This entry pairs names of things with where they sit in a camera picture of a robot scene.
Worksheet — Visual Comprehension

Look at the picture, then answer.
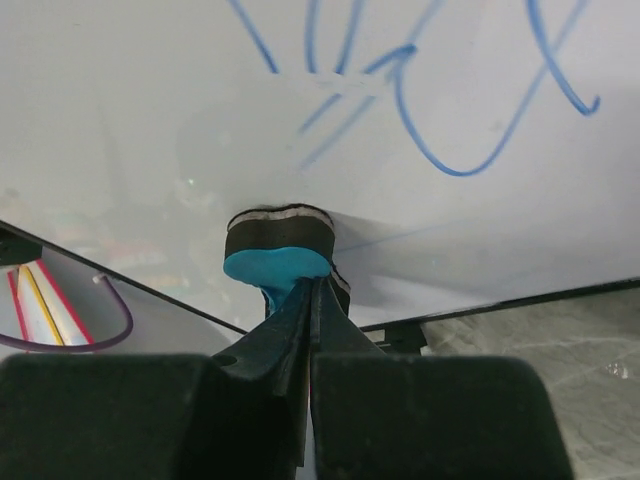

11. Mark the blue bone-shaped whiteboard eraser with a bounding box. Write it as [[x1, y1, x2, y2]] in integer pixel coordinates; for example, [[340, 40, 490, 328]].
[[223, 203, 351, 317]]

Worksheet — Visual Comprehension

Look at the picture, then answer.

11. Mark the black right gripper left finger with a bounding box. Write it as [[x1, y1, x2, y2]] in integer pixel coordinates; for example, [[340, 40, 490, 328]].
[[1, 280, 313, 479]]

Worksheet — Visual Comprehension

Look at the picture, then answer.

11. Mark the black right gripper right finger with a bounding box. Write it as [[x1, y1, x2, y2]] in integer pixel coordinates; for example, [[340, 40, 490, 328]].
[[310, 280, 574, 479]]

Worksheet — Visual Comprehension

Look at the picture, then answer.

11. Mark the white whiteboard black frame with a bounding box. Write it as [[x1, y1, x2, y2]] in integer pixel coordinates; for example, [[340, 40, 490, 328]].
[[1, 1, 639, 331]]

